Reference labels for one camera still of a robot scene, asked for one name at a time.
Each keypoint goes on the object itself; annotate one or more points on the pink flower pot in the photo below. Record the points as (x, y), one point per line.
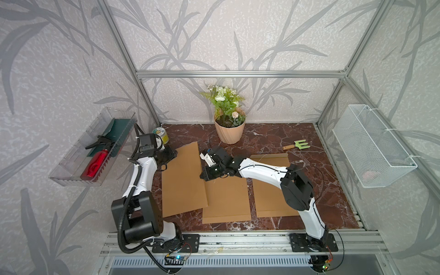
(229, 135)

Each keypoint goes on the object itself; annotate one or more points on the green garden fork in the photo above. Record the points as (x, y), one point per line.
(299, 144)

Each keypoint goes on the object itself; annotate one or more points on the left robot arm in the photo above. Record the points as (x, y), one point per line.
(138, 221)

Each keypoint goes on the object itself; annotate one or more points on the white wire mesh basket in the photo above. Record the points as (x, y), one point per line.
(374, 153)

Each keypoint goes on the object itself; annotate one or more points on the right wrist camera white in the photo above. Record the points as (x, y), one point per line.
(208, 159)

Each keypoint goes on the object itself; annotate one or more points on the dark green cloth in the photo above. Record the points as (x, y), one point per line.
(112, 138)

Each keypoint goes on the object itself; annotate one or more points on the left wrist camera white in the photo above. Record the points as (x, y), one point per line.
(159, 142)

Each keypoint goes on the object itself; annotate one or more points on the brown file bag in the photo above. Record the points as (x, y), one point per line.
(228, 201)
(269, 200)
(182, 188)

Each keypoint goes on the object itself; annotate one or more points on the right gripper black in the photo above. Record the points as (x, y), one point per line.
(205, 176)

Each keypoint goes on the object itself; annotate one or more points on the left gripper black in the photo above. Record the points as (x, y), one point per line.
(171, 154)

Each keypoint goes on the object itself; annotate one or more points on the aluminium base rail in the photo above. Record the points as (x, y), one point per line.
(276, 242)

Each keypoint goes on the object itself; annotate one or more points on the green plant white flowers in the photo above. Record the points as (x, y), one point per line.
(226, 102)

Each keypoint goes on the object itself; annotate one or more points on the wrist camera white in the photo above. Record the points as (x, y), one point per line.
(208, 159)
(159, 142)

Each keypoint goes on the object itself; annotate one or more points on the clear plastic wall tray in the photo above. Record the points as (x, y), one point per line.
(69, 170)

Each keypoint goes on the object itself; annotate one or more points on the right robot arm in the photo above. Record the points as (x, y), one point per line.
(296, 188)

